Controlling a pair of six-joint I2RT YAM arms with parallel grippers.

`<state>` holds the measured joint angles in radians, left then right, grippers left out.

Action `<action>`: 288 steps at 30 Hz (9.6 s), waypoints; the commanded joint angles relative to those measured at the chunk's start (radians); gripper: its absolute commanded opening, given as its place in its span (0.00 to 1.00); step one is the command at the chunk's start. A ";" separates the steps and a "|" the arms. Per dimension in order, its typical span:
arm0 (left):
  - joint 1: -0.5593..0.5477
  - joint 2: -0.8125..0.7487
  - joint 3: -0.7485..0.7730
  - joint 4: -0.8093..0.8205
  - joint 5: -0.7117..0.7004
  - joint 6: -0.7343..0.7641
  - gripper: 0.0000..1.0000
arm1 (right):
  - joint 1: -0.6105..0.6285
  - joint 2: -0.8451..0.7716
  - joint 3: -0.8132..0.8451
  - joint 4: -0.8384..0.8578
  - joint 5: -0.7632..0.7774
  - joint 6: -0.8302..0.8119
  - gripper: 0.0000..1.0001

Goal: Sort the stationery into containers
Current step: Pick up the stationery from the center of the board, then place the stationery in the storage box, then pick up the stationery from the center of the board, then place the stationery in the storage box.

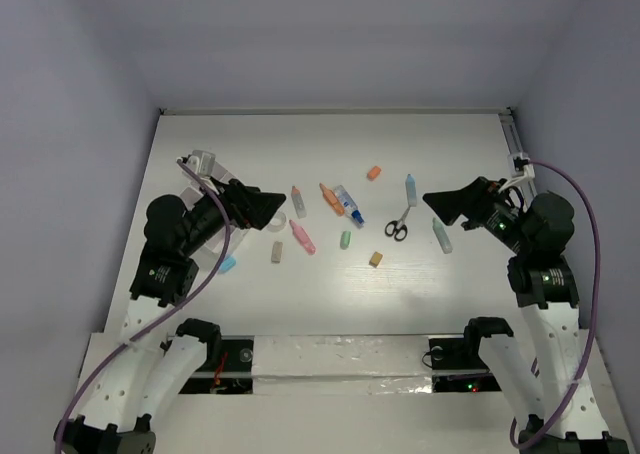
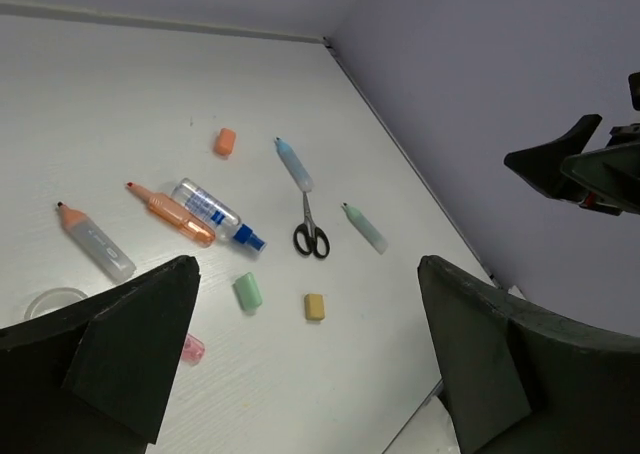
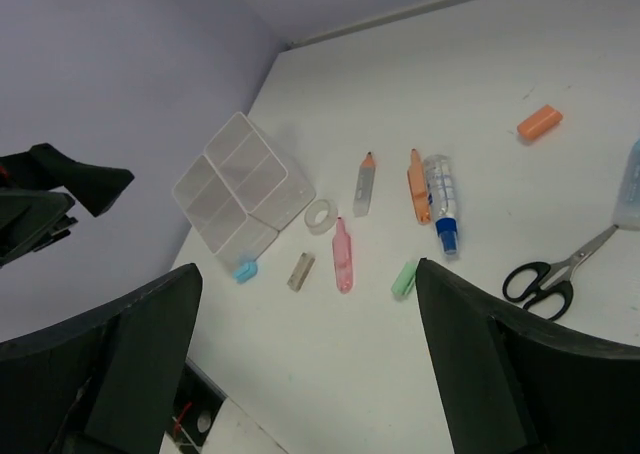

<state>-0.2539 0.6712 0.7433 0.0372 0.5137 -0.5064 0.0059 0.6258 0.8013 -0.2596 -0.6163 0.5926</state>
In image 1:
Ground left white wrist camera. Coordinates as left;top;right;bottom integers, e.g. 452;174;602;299
177;150;216;179

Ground pink highlighter marker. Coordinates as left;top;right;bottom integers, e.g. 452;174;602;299
289;220;316;255

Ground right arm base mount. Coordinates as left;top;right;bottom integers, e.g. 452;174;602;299
421;317;513;393

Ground black handled scissors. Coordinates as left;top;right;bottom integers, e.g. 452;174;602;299
384;206;412;242

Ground beige eraser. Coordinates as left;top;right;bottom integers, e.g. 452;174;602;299
271;241;283;264

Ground clear tape roll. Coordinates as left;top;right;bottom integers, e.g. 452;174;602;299
266;211;288;233

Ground white compartment organizer box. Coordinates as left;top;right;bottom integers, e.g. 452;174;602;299
179;181;248;270

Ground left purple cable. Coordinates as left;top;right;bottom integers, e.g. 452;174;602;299
53;157;232;454

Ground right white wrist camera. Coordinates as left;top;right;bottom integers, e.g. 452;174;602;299
508;152;535;186

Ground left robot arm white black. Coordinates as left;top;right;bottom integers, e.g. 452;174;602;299
54;179;286;453

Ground orange highlighter marker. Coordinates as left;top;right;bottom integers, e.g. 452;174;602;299
319;183;345;216

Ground light blue highlighter marker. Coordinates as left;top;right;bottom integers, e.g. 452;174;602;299
405;174;418;207

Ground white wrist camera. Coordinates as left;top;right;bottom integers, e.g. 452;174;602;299
177;150;216;179
508;152;535;186

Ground mint green highlighter marker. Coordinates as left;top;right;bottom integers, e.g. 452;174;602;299
432;217;453;254

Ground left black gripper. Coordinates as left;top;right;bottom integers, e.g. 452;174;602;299
181;174;285;254

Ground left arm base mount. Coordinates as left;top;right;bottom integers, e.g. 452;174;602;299
176;318;254;395

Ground aluminium rail right edge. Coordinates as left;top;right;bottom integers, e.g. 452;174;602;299
499;108;536;204

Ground brown eraser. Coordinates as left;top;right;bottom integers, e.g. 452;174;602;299
369;252;383;268

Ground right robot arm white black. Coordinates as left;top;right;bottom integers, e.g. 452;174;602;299
423;177;629;453

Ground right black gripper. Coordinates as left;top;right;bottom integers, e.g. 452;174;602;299
422;175;533;255

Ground grey marker orange tip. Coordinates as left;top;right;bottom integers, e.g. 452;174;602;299
291;185;307;219

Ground orange eraser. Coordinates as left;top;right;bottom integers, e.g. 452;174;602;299
366;166;381;181

